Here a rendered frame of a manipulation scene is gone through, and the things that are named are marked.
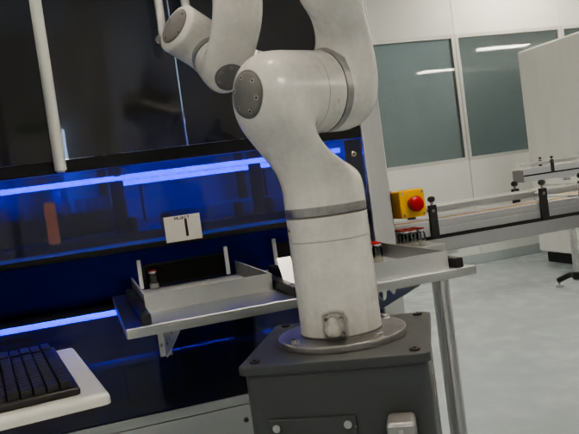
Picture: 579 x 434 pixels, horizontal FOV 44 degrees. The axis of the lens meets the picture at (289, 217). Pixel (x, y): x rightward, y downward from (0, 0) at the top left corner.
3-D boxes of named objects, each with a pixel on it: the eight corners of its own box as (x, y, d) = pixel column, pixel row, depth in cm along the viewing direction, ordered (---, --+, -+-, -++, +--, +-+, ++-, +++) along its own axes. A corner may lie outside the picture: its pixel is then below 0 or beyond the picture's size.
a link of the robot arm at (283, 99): (383, 206, 106) (363, 42, 105) (290, 224, 94) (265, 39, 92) (326, 210, 115) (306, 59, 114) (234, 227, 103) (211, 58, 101)
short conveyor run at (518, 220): (384, 263, 194) (377, 204, 193) (362, 258, 209) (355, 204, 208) (597, 225, 213) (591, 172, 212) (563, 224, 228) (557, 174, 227)
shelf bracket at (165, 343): (160, 356, 168) (152, 302, 167) (172, 355, 169) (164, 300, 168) (181, 393, 135) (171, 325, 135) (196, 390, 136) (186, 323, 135)
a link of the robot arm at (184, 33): (258, 56, 121) (239, 34, 128) (197, 16, 113) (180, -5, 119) (228, 96, 124) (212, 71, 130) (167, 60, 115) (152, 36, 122)
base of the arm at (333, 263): (404, 348, 96) (387, 210, 95) (266, 359, 100) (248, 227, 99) (408, 317, 115) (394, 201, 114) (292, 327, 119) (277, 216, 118)
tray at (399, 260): (281, 273, 172) (278, 258, 172) (381, 256, 179) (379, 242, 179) (329, 289, 139) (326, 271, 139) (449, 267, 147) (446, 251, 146)
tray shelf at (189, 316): (113, 303, 172) (111, 295, 172) (381, 257, 192) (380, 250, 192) (127, 339, 126) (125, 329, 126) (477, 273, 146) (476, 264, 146)
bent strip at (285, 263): (279, 285, 153) (276, 257, 152) (293, 283, 154) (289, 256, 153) (300, 293, 139) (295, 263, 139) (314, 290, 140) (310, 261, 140)
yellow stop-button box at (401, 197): (390, 219, 191) (387, 191, 191) (414, 214, 193) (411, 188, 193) (402, 219, 184) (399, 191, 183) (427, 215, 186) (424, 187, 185)
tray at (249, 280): (133, 292, 174) (130, 277, 173) (238, 274, 181) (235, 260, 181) (146, 313, 141) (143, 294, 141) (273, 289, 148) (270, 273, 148)
